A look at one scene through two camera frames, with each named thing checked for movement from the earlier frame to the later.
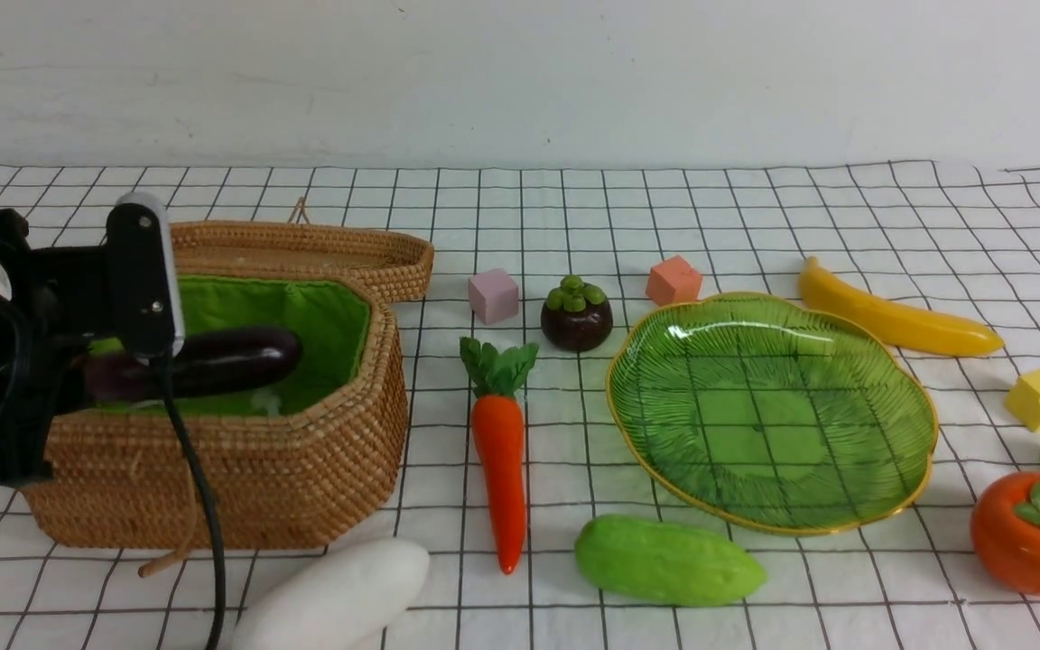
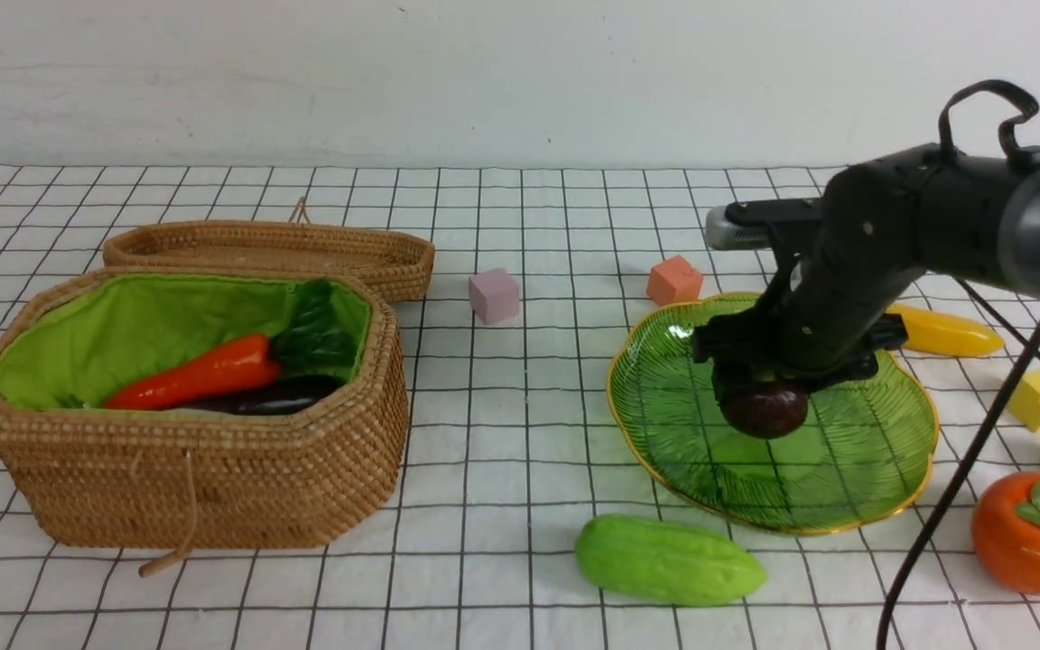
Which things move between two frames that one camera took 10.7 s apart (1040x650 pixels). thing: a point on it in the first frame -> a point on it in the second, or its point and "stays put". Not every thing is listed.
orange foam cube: (672, 282) stays put
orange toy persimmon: (1035, 533) stays put
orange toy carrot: (498, 422) -> (250, 358)
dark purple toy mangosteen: (577, 317) -> (764, 409)
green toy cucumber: (653, 562) stays put
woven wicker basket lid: (301, 247) stays put
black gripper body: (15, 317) -> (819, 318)
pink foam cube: (494, 295) stays put
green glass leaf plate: (763, 413) stays put
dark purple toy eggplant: (207, 361) -> (289, 394)
